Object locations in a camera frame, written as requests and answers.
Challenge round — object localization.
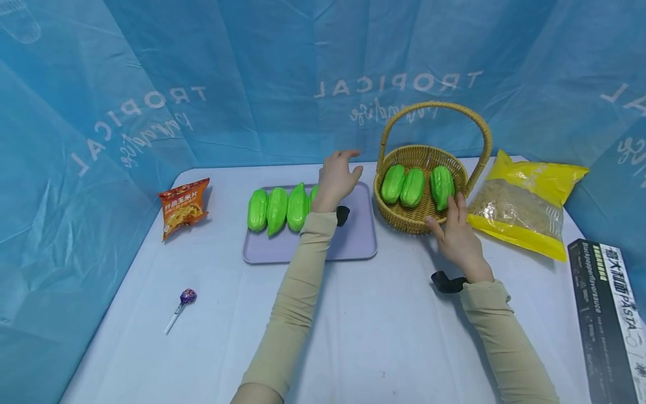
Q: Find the person's right hand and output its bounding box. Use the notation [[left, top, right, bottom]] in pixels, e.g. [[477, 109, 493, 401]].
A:
[[424, 192, 495, 284]]

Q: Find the person's left forearm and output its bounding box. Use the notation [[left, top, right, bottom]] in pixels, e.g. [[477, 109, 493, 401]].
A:
[[231, 211, 339, 404]]

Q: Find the yellow bag of noodles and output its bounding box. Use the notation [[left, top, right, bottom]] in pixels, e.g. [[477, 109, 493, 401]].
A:
[[467, 149, 590, 263]]

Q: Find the black pasta box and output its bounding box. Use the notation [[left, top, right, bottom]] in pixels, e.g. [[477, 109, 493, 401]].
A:
[[567, 238, 646, 404]]

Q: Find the purple wrapped lollipop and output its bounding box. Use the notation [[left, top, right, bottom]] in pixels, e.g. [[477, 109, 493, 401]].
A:
[[164, 288, 197, 336]]

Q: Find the lavender plastic tray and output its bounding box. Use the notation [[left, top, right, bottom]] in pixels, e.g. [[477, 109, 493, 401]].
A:
[[242, 181, 379, 265]]

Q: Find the orange snack packet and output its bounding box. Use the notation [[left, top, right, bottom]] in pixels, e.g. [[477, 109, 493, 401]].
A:
[[158, 178, 211, 242]]

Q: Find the person's left hand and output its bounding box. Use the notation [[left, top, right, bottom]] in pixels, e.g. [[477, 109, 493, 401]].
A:
[[311, 149, 364, 214]]

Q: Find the woven wicker basket with handle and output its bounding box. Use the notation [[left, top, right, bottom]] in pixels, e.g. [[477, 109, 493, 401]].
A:
[[373, 101, 493, 235]]

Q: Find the person's right forearm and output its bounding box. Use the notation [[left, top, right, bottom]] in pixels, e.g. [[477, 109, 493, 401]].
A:
[[459, 279, 560, 404]]

